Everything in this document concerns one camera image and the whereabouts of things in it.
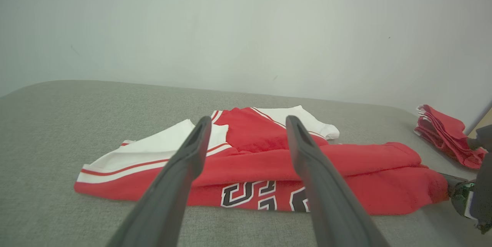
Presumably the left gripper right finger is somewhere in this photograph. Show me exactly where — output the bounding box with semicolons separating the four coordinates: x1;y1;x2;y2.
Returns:
285;115;391;247

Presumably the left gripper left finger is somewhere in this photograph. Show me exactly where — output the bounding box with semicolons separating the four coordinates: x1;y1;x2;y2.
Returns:
106;116;213;247

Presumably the plain red garment white hem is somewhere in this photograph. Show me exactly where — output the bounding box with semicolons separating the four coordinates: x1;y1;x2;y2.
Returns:
414;104;489;170

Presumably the red white numbered jersey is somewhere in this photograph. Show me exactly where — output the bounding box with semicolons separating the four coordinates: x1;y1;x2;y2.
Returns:
74;105;449;217

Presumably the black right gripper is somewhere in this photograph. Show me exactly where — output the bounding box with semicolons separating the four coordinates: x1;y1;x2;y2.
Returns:
438;124;492;236

